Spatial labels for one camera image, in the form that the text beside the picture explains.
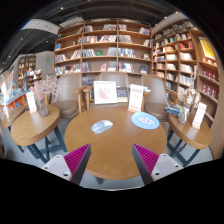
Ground right wooden bookshelf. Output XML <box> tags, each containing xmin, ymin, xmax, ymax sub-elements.
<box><xmin>152</xmin><ymin>19</ymin><xmax>219</xmax><ymax>126</ymax></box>

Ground left beige armchair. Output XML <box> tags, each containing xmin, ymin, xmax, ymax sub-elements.
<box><xmin>49</xmin><ymin>72</ymin><xmax>87</xmax><ymax>120</ymax></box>

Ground round wooden centre table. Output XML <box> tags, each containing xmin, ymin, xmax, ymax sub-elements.
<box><xmin>65</xmin><ymin>106</ymin><xmax>167</xmax><ymax>180</ymax></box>

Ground right beige armchair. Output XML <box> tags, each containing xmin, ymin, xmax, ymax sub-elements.
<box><xmin>141</xmin><ymin>74</ymin><xmax>171</xmax><ymax>123</ymax></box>

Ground beige armchair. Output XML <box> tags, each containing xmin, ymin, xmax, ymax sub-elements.
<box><xmin>49</xmin><ymin>72</ymin><xmax>87</xmax><ymax>120</ymax></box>
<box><xmin>141</xmin><ymin>74</ymin><xmax>171</xmax><ymax>123</ymax></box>
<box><xmin>99</xmin><ymin>71</ymin><xmax>129</xmax><ymax>87</ymax></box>

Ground wooden bookshelf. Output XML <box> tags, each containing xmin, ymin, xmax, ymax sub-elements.
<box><xmin>54</xmin><ymin>18</ymin><xmax>152</xmax><ymax>76</ymax></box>
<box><xmin>152</xmin><ymin>19</ymin><xmax>219</xmax><ymax>126</ymax></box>

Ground white picture display card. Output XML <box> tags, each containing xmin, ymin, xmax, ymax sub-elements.
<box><xmin>94</xmin><ymin>81</ymin><xmax>117</xmax><ymax>104</ymax></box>

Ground white table sign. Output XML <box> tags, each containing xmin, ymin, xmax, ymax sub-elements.
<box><xmin>26</xmin><ymin>92</ymin><xmax>37</xmax><ymax>113</ymax></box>
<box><xmin>192</xmin><ymin>103</ymin><xmax>207</xmax><ymax>129</ymax></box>

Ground left white table sign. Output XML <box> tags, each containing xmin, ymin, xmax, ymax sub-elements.
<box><xmin>26</xmin><ymin>92</ymin><xmax>37</xmax><ymax>113</ymax></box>

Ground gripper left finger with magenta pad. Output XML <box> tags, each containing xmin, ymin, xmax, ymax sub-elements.
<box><xmin>42</xmin><ymin>144</ymin><xmax>91</xmax><ymax>185</ymax></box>

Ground vase with dried flowers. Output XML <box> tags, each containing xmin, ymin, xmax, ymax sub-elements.
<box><xmin>178</xmin><ymin>74</ymin><xmax>201</xmax><ymax>124</ymax></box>
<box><xmin>30</xmin><ymin>76</ymin><xmax>58</xmax><ymax>117</ymax></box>

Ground middle beige armchair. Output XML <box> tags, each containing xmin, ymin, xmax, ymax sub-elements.
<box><xmin>99</xmin><ymin>71</ymin><xmax>129</xmax><ymax>87</ymax></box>

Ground round blue mouse pad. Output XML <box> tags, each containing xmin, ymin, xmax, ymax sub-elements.
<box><xmin>131</xmin><ymin>112</ymin><xmax>159</xmax><ymax>130</ymax></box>

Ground small framed book display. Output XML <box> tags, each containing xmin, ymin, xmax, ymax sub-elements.
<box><xmin>116</xmin><ymin>87</ymin><xmax>128</xmax><ymax>102</ymax></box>

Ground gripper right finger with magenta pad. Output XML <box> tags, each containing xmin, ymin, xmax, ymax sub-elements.
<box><xmin>132</xmin><ymin>144</ymin><xmax>182</xmax><ymax>185</ymax></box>

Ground stacked books on right table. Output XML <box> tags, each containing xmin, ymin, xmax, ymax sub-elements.
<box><xmin>165</xmin><ymin>106</ymin><xmax>180</xmax><ymax>117</ymax></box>

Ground round wooden table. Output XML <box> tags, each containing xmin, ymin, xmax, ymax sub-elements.
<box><xmin>167</xmin><ymin>113</ymin><xmax>212</xmax><ymax>167</ymax></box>
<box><xmin>11</xmin><ymin>105</ymin><xmax>67</xmax><ymax>163</ymax></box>
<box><xmin>65</xmin><ymin>106</ymin><xmax>167</xmax><ymax>180</ymax></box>

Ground right white table sign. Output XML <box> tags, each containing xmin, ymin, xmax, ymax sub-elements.
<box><xmin>192</xmin><ymin>103</ymin><xmax>207</xmax><ymax>129</ymax></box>

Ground round wooden right table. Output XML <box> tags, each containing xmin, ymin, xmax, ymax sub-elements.
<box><xmin>167</xmin><ymin>113</ymin><xmax>212</xmax><ymax>167</ymax></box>

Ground round wooden left table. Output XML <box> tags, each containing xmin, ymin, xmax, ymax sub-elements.
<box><xmin>11</xmin><ymin>105</ymin><xmax>67</xmax><ymax>163</ymax></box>

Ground centre wooden bookshelf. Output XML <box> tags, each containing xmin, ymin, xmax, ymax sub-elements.
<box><xmin>54</xmin><ymin>18</ymin><xmax>152</xmax><ymax>76</ymax></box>

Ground white computer mouse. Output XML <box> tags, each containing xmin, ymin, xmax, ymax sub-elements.
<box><xmin>91</xmin><ymin>120</ymin><xmax>113</xmax><ymax>134</ymax></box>

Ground left vase with dried flowers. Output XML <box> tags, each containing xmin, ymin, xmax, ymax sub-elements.
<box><xmin>30</xmin><ymin>76</ymin><xmax>58</xmax><ymax>117</ymax></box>

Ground white red sign stand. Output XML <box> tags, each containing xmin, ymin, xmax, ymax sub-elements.
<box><xmin>128</xmin><ymin>84</ymin><xmax>143</xmax><ymax>112</ymax></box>

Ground right vase with dried flowers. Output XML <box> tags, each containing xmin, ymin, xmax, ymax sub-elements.
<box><xmin>178</xmin><ymin>74</ymin><xmax>201</xmax><ymax>124</ymax></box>

